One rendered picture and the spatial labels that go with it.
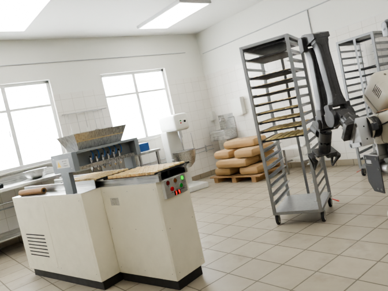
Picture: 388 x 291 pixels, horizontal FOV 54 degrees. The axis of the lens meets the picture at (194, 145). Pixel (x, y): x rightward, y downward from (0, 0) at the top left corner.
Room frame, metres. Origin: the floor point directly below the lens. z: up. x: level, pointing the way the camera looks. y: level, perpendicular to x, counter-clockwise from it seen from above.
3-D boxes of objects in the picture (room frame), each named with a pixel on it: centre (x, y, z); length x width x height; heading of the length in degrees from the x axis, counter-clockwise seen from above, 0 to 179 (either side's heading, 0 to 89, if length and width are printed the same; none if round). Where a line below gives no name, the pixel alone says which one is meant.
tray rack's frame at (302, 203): (3.92, -0.99, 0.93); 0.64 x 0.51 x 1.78; 152
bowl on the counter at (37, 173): (5.50, 2.33, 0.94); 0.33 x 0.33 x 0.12
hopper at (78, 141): (3.42, 0.86, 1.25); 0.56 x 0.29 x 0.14; 139
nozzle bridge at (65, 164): (3.42, 0.86, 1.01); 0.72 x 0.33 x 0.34; 139
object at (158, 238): (3.09, 0.48, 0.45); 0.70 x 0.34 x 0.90; 49
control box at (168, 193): (2.85, 0.21, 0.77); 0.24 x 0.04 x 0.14; 139
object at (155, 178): (3.38, 1.04, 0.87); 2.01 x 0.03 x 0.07; 49
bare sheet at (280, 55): (3.92, -1.00, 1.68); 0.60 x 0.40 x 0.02; 152
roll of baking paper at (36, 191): (3.73, 1.66, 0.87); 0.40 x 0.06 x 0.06; 55
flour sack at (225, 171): (7.07, -0.66, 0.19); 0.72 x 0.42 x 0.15; 131
